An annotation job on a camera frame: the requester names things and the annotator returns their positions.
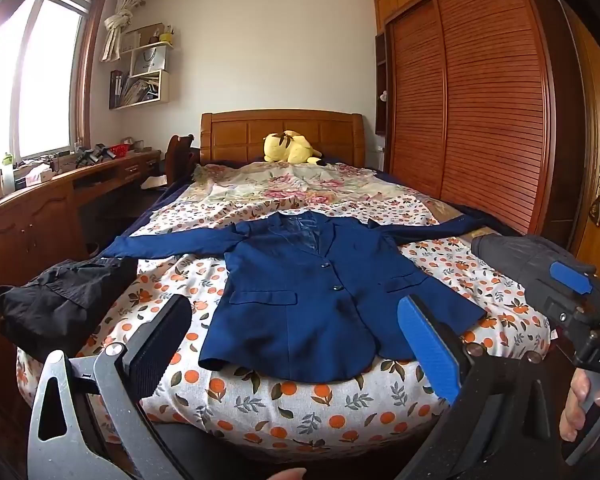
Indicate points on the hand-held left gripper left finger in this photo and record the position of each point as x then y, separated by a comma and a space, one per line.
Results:
155, 345

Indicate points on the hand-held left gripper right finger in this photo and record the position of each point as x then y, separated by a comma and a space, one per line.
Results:
430, 350

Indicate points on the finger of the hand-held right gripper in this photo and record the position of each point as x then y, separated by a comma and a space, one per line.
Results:
570, 277

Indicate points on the navy blue blazer jacket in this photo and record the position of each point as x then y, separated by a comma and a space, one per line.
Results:
305, 310

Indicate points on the person's right hand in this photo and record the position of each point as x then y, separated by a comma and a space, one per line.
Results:
572, 410

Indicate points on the person's left hand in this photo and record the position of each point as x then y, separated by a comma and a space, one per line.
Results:
287, 475

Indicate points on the dark grey garment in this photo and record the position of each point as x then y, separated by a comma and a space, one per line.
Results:
515, 260

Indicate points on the black garment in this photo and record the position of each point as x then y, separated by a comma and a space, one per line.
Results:
55, 300

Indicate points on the orange fruit print bedsheet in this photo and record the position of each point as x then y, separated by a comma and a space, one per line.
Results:
305, 410

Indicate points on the golden brown patterned blanket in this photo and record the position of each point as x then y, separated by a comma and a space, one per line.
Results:
442, 210

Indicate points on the white cloth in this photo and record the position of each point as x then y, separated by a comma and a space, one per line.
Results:
154, 183

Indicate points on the long wooden desk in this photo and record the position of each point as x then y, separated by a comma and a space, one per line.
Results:
30, 220

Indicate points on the dark wooden chair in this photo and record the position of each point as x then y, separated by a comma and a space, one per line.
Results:
177, 160

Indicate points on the wooden louvred wardrobe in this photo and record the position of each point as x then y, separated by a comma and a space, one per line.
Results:
480, 110

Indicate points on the red basket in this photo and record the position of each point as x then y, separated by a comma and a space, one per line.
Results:
119, 150

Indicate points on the pink floral blanket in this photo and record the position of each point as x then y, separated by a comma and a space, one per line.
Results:
280, 190

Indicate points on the black gadget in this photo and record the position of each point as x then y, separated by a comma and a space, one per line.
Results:
90, 155

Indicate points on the tissue box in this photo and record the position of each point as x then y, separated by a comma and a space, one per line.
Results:
37, 175

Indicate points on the wooden bed headboard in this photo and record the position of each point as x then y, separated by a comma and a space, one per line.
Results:
230, 135

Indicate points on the green lid bottle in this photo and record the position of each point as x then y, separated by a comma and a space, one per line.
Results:
7, 175

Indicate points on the yellow plush toy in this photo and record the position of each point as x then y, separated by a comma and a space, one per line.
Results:
285, 149

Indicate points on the row of books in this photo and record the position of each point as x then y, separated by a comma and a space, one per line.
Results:
130, 90

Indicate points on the wood framed window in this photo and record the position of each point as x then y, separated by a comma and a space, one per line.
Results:
45, 85

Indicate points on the white paper bag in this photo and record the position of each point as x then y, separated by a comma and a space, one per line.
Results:
147, 62

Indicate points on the yellow cup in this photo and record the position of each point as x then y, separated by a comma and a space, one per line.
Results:
166, 38

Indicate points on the tied cream curtain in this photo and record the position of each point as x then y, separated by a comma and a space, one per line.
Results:
117, 25

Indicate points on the white box wall shelf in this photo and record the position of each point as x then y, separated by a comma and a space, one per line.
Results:
164, 87

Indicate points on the white upper wall shelf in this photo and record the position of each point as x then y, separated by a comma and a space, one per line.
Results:
147, 47

